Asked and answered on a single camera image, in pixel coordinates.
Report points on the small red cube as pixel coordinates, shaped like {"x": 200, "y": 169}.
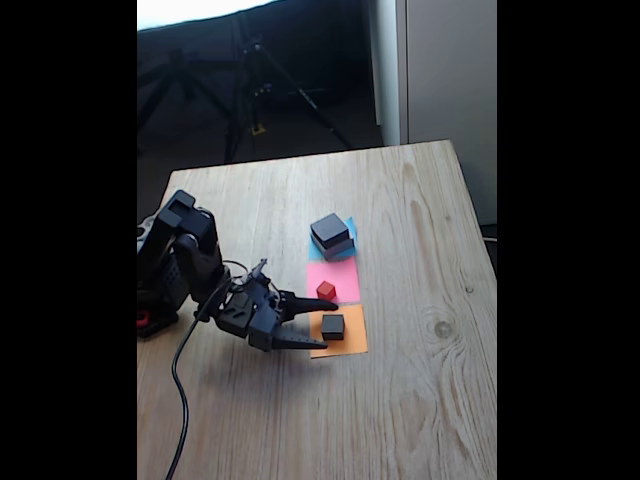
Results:
{"x": 326, "y": 291}

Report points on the small black cube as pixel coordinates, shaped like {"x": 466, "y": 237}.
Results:
{"x": 332, "y": 326}

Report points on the large grey cube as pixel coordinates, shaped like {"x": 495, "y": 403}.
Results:
{"x": 342, "y": 248}

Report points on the medium black cube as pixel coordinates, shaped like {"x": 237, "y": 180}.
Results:
{"x": 327, "y": 229}

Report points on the pink paper sheet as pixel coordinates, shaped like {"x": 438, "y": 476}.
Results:
{"x": 347, "y": 280}

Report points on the orange paper sheet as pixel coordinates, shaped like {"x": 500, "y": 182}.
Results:
{"x": 356, "y": 340}

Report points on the blue paper sheet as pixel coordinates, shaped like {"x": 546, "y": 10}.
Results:
{"x": 352, "y": 225}

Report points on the red table clamp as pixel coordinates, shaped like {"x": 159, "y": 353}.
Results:
{"x": 143, "y": 319}

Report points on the black tripod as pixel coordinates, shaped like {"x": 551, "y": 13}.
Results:
{"x": 260, "y": 90}

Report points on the black light stand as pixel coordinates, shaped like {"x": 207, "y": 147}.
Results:
{"x": 192, "y": 92}

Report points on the white cabinet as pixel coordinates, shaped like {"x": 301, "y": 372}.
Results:
{"x": 450, "y": 75}

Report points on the bright white light panel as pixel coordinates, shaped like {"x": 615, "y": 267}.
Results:
{"x": 190, "y": 10}

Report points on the small gripper camera board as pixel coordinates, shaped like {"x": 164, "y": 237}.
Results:
{"x": 258, "y": 271}

